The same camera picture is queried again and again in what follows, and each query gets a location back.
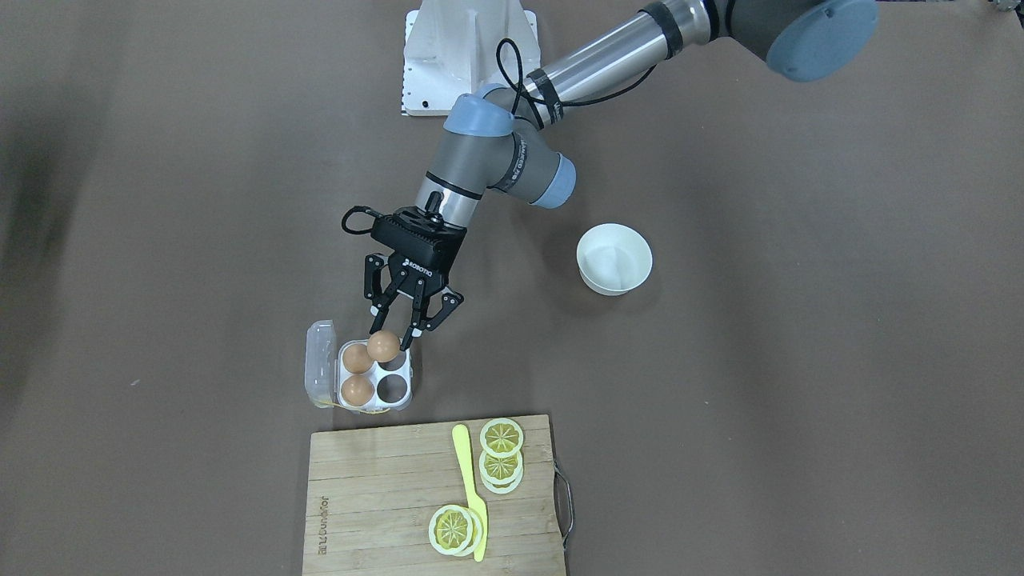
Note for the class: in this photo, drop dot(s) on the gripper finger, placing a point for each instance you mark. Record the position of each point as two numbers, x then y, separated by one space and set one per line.
380 286
433 302

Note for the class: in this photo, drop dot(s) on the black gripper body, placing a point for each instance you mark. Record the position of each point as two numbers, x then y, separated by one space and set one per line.
419 265

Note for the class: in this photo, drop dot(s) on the brown egg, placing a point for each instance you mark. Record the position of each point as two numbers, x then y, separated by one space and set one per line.
356 358
356 390
383 346

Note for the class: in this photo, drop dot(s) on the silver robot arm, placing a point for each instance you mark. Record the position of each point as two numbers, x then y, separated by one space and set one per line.
492 137

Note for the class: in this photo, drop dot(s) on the clear plastic egg box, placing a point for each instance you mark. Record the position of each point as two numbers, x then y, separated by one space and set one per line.
369 376

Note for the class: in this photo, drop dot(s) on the yellow plastic knife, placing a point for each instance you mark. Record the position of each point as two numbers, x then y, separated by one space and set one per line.
462 445

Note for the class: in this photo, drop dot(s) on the white bowl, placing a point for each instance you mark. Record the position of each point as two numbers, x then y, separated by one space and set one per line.
613 259

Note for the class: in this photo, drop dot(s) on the bamboo cutting board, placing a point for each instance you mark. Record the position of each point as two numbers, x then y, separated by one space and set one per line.
371 494

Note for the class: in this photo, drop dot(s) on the white pedestal column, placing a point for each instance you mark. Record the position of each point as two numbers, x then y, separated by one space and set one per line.
450 49

